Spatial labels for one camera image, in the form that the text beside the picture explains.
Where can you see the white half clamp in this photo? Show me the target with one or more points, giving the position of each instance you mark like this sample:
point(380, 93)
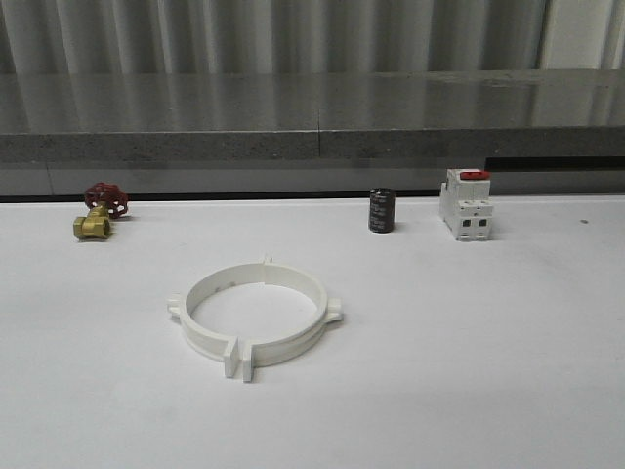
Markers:
point(216, 346)
point(291, 344)

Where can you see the black cylindrical capacitor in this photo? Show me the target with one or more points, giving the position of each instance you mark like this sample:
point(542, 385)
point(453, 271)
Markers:
point(381, 218)

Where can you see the grey stone counter ledge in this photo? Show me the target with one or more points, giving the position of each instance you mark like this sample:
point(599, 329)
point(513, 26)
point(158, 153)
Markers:
point(422, 118)

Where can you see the brass valve red handwheel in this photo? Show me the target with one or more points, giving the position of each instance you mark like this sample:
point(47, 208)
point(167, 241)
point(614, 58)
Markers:
point(105, 202)

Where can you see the white circuit breaker red switch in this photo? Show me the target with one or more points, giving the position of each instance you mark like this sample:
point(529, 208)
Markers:
point(464, 204)

